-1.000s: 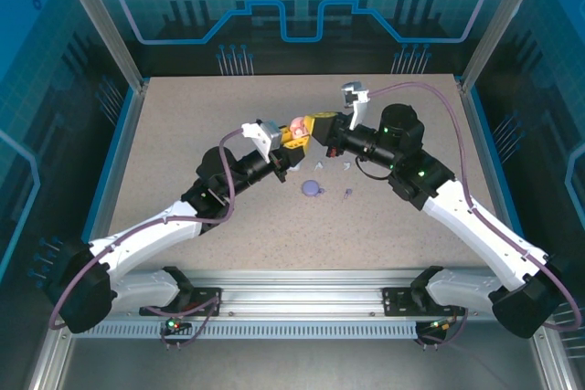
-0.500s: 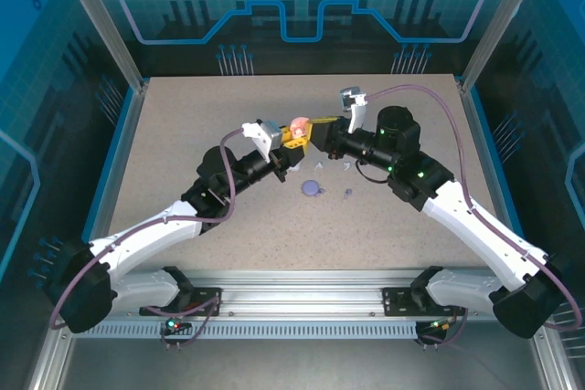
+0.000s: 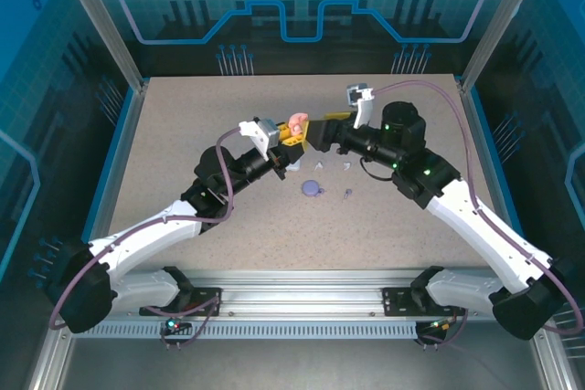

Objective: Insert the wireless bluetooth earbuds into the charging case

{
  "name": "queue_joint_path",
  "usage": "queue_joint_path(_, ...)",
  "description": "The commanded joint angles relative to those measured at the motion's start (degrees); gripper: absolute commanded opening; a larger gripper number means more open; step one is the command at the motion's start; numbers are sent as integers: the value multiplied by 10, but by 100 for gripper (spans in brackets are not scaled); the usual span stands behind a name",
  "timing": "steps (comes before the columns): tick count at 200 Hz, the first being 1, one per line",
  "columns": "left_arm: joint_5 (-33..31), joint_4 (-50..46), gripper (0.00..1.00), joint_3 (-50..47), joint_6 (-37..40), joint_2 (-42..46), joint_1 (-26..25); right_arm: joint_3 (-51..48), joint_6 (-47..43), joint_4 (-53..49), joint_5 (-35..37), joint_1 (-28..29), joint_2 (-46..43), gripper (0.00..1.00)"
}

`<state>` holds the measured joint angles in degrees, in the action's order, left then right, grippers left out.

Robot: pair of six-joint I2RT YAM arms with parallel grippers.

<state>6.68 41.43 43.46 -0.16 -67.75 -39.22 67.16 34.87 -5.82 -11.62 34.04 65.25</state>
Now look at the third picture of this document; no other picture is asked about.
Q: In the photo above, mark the aluminium frame post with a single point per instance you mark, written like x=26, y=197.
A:
x=105, y=24
x=493, y=24

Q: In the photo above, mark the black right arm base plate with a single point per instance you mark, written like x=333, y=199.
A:
x=397, y=302

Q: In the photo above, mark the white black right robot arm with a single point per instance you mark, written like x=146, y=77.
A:
x=489, y=248

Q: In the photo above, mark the purple round earbud charging case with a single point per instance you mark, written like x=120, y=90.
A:
x=311, y=187

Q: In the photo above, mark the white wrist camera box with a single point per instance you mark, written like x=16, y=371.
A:
x=258, y=134
x=363, y=107

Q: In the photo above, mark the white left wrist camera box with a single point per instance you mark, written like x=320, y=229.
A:
x=258, y=134

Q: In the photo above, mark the pink round earbud charging case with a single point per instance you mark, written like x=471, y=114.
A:
x=298, y=121

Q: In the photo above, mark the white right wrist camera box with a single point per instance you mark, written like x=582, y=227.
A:
x=363, y=107

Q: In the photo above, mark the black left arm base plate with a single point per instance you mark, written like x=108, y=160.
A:
x=208, y=303

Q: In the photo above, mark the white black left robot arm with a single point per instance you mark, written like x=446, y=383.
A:
x=146, y=241

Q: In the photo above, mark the steel sheet shelf panel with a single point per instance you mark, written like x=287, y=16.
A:
x=292, y=362

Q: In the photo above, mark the blue table edge strip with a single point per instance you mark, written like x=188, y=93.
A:
x=484, y=134

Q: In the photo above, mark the wide aluminium mounting rail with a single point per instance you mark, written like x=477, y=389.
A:
x=297, y=291

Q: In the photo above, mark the white earbud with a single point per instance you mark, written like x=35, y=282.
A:
x=347, y=165
x=319, y=165

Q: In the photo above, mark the small LED connector board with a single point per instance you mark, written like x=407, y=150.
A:
x=443, y=325
x=176, y=323

